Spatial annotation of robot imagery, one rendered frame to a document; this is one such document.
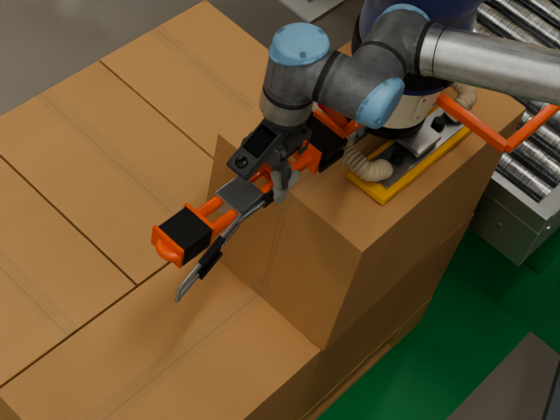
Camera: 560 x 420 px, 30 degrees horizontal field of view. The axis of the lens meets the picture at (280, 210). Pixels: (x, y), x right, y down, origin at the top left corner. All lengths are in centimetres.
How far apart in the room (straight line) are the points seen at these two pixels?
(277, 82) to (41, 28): 210
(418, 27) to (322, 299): 74
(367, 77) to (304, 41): 12
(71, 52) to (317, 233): 172
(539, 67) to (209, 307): 105
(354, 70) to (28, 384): 103
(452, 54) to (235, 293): 94
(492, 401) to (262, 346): 94
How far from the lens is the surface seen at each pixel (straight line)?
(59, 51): 365
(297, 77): 167
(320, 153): 197
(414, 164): 219
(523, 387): 315
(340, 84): 166
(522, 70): 169
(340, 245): 209
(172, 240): 180
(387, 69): 169
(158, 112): 274
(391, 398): 300
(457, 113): 216
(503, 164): 287
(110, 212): 253
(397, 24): 175
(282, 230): 220
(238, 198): 189
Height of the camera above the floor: 257
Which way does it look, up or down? 52 degrees down
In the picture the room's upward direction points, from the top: 15 degrees clockwise
